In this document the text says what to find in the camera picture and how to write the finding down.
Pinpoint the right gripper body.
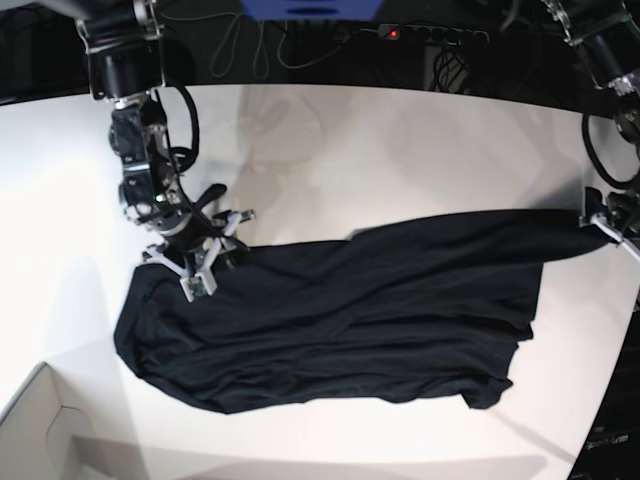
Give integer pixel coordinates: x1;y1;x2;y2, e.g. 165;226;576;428
142;209;255;277

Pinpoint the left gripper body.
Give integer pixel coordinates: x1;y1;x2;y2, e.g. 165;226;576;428
580;187;639;260

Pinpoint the black t-shirt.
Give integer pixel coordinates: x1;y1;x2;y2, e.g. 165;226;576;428
114;210;608;414

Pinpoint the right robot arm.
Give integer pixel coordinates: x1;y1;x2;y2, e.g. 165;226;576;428
42;1;253;281

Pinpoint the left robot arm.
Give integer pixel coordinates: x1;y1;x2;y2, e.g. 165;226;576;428
543;1;639;260

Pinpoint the white cardboard box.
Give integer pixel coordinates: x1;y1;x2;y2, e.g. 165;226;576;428
1;363;93;480

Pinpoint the black power strip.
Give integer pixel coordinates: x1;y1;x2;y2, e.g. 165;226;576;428
376;23;490;46

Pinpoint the blue box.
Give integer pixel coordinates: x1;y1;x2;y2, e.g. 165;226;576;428
241;0;383;21

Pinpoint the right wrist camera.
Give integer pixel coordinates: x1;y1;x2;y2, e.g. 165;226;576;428
180;272;217;303

